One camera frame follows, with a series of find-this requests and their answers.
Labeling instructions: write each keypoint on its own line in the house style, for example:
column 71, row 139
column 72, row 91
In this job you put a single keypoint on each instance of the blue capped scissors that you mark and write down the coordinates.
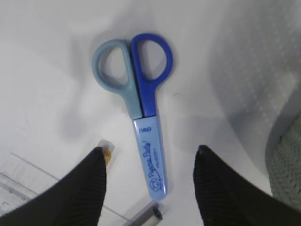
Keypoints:
column 139, row 95

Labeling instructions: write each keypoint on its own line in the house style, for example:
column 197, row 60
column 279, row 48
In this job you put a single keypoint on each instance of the green woven plastic basket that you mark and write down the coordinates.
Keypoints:
column 284, row 167

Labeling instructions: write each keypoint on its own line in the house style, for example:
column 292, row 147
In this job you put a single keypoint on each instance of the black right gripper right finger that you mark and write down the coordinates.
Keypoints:
column 225, row 198

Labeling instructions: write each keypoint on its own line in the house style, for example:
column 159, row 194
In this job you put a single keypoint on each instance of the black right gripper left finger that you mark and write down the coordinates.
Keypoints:
column 76, row 200

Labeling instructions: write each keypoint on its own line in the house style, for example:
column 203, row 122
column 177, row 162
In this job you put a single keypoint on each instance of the silver glitter pen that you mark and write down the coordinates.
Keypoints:
column 148, row 216

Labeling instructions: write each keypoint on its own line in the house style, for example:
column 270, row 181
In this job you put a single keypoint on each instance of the clear plastic ruler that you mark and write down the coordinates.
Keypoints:
column 20, row 182

